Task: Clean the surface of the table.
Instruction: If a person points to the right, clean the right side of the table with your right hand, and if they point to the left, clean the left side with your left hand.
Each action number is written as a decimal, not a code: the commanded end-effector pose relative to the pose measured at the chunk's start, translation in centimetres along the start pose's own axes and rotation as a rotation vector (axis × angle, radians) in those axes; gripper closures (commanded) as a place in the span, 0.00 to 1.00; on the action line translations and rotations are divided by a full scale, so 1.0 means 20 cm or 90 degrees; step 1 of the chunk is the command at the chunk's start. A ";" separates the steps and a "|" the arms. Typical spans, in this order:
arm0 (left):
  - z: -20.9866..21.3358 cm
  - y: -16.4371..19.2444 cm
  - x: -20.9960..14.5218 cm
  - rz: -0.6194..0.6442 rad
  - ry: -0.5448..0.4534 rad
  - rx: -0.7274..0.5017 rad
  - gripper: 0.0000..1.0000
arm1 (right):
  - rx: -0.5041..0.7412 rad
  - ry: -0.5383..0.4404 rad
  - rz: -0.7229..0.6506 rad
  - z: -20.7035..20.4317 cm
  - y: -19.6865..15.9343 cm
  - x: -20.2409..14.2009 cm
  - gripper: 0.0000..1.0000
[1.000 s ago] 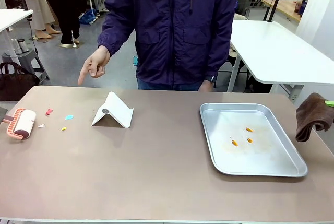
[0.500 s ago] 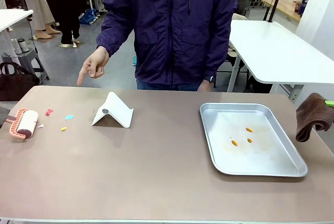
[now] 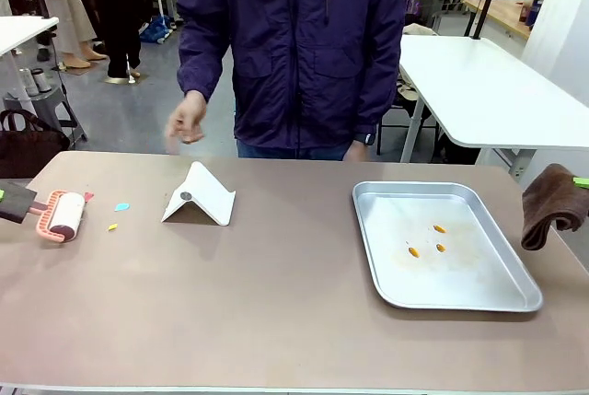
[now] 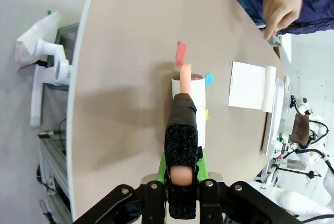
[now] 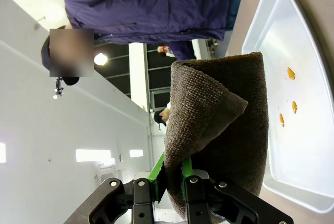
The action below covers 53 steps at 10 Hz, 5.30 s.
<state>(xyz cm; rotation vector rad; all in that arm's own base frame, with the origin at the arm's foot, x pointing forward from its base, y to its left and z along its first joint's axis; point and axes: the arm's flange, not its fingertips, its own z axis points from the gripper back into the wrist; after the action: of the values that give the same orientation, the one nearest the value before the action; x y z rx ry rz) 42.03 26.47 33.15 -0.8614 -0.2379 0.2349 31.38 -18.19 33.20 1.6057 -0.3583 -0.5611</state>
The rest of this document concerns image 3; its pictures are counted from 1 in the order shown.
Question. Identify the brown cloth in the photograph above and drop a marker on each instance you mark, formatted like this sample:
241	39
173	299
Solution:
552	201

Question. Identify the purple sleeved right forearm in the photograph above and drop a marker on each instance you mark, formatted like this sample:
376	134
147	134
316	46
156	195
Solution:
198	59

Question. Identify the purple sleeved left forearm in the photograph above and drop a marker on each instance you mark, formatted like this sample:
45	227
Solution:
375	105

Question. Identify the person's right hand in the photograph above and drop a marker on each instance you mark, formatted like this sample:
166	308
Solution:
188	116

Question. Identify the person's left hand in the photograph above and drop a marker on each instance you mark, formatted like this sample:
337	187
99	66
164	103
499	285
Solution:
358	152

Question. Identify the dark brown handbag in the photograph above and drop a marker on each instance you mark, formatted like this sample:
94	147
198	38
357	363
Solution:
27	146

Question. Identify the red paper scrap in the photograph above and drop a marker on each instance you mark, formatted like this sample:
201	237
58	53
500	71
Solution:
88	197

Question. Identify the grey metal stool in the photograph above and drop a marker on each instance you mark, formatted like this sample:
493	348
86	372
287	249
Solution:
50	105

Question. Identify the white can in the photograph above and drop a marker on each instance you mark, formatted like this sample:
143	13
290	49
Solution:
25	82

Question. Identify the blue paper scrap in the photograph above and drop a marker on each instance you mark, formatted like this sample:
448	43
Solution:
122	207

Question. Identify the large white table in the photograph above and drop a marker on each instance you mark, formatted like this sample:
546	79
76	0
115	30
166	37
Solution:
483	91

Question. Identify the orange food crumb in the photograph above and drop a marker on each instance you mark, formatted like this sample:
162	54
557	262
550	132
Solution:
413	252
439	228
441	247

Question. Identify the small white table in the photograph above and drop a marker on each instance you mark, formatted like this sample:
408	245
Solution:
23	29

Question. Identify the dark cola bottle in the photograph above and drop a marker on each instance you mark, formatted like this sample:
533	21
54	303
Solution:
537	8

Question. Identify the wooden top table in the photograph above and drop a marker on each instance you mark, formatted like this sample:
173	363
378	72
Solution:
501	13

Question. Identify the metal baking tray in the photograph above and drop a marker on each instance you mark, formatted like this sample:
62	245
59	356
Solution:
414	284

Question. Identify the white folded roller stand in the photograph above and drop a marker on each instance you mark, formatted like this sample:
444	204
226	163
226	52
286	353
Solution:
202	201

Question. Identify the person in black trousers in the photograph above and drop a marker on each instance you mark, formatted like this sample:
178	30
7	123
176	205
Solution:
115	13

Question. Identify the blue bag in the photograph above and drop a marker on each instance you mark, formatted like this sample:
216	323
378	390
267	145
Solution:
156	30

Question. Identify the person in purple jacket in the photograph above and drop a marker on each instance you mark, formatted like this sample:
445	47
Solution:
303	45

